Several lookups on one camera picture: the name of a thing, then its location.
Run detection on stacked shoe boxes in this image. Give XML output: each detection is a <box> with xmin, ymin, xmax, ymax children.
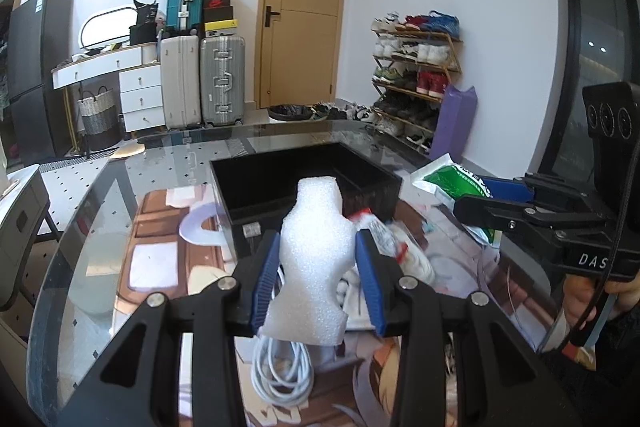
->
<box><xmin>202</xmin><ymin>0</ymin><xmax>239</xmax><ymax>38</ymax></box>

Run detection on wooden door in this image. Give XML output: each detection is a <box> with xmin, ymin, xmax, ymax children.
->
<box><xmin>254</xmin><ymin>0</ymin><xmax>344</xmax><ymax>108</ymax></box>

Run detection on black refrigerator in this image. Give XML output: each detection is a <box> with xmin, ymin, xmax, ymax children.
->
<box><xmin>8</xmin><ymin>0</ymin><xmax>72</xmax><ymax>166</ymax></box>

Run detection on purple bag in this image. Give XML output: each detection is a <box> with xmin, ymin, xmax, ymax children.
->
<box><xmin>428</xmin><ymin>84</ymin><xmax>477</xmax><ymax>162</ymax></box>

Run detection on red white snack packet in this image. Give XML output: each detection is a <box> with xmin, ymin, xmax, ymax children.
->
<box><xmin>348</xmin><ymin>208</ymin><xmax>408</xmax><ymax>263</ymax></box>

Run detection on white foam piece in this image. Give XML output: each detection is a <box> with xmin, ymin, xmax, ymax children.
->
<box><xmin>262</xmin><ymin>176</ymin><xmax>356</xmax><ymax>347</ymax></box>

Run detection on person right hand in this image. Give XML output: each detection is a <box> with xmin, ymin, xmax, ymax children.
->
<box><xmin>562</xmin><ymin>267</ymin><xmax>640</xmax><ymax>333</ymax></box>

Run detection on white drawer desk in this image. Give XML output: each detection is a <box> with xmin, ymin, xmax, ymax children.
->
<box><xmin>52</xmin><ymin>43</ymin><xmax>166</xmax><ymax>133</ymax></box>

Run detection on wooden shoe rack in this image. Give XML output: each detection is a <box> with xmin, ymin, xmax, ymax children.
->
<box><xmin>371</xmin><ymin>10</ymin><xmax>461</xmax><ymax>155</ymax></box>

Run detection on silver suitcase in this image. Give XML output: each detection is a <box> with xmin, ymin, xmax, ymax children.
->
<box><xmin>200</xmin><ymin>36</ymin><xmax>245</xmax><ymax>126</ymax></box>

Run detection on grey side cabinet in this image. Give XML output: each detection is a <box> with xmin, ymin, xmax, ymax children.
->
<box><xmin>0</xmin><ymin>164</ymin><xmax>50</xmax><ymax>311</ymax></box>

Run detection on white charging cable bundle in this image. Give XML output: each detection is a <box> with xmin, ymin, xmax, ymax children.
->
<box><xmin>249</xmin><ymin>333</ymin><xmax>317</xmax><ymax>408</ymax></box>

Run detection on white plush toy blue beak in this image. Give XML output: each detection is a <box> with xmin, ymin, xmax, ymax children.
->
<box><xmin>388</xmin><ymin>223</ymin><xmax>436</xmax><ymax>285</ymax></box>

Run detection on woven laundry basket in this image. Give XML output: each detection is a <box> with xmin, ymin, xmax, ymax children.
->
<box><xmin>78</xmin><ymin>86</ymin><xmax>120</xmax><ymax>150</ymax></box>

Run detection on green white medicine packet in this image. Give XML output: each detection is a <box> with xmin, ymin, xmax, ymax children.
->
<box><xmin>410</xmin><ymin>152</ymin><xmax>501</xmax><ymax>249</ymax></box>

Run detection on anime print table mat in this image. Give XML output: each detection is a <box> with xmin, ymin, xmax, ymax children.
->
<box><xmin>115</xmin><ymin>178</ymin><xmax>574</xmax><ymax>426</ymax></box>

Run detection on black handbag on desk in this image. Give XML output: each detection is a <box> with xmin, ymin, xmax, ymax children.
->
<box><xmin>129</xmin><ymin>0</ymin><xmax>158</xmax><ymax>46</ymax></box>

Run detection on black cardboard storage box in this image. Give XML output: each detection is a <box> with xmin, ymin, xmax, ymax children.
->
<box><xmin>210</xmin><ymin>142</ymin><xmax>401</xmax><ymax>258</ymax></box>

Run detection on white suitcase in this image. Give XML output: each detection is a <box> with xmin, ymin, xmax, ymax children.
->
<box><xmin>160</xmin><ymin>36</ymin><xmax>202</xmax><ymax>129</ymax></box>

